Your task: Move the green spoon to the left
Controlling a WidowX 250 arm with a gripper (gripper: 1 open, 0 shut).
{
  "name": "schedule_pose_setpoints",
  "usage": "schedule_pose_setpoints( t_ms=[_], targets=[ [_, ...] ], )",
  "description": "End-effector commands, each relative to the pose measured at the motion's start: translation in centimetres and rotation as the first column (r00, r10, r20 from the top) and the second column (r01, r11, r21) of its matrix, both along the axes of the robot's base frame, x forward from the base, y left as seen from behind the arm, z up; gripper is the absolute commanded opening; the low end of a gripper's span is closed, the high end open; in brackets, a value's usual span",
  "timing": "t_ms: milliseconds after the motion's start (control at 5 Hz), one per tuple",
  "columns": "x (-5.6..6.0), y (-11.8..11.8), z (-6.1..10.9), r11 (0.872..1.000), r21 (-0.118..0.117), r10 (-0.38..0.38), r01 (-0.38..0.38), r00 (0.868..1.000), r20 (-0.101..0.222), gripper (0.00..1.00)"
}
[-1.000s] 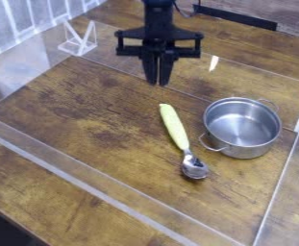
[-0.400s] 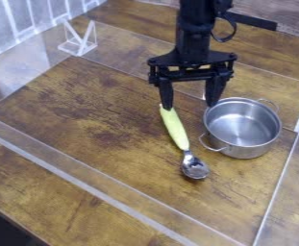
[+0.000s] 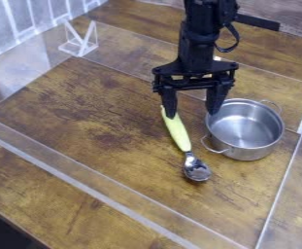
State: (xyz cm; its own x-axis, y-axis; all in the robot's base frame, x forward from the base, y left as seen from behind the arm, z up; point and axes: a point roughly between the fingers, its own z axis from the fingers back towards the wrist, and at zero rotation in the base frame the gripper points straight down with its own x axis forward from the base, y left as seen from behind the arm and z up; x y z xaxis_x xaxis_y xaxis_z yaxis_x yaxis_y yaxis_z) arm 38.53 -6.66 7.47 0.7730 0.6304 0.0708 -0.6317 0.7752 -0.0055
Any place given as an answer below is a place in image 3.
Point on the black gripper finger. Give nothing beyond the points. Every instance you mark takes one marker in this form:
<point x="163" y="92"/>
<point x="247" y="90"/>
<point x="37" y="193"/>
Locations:
<point x="170" y="102"/>
<point x="216" y="95"/>

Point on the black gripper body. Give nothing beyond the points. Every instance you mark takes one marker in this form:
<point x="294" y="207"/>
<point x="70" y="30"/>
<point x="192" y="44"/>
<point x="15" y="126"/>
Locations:
<point x="195" y="70"/>

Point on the small steel pot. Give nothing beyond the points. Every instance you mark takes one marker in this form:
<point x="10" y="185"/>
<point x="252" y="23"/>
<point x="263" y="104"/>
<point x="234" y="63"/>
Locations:
<point x="246" y="130"/>

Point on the green handled metal spoon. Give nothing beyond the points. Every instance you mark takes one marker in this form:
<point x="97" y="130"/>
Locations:
<point x="195" y="169"/>

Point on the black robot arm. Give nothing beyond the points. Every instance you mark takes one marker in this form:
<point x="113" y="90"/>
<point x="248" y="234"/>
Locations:
<point x="206" y="31"/>

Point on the black strip on table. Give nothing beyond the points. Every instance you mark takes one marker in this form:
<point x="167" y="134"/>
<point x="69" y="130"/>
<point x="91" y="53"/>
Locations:
<point x="259" y="22"/>

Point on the clear acrylic triangle bracket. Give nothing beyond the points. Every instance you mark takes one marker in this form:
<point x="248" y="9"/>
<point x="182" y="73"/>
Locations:
<point x="79" y="46"/>

